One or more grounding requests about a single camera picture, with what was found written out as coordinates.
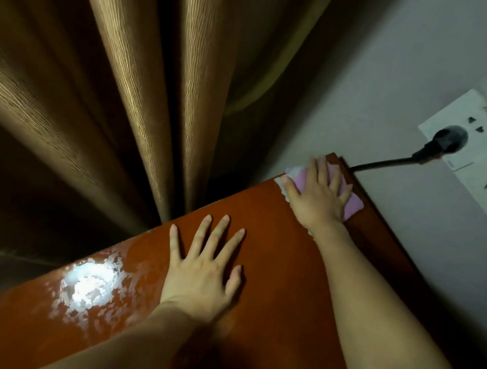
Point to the pink cleaning cloth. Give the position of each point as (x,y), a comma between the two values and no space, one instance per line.
(354,204)

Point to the person's right forearm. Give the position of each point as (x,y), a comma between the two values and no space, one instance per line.
(404,342)

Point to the person's left forearm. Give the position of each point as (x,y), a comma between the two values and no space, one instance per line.
(121,348)

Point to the person's left hand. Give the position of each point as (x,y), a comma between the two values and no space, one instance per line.
(199,277)

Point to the person's right hand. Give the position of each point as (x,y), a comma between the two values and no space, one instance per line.
(318,200)

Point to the brown curtain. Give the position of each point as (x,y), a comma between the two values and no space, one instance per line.
(103,73)

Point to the reddish wooden desk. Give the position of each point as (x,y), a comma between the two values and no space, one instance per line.
(276,319)

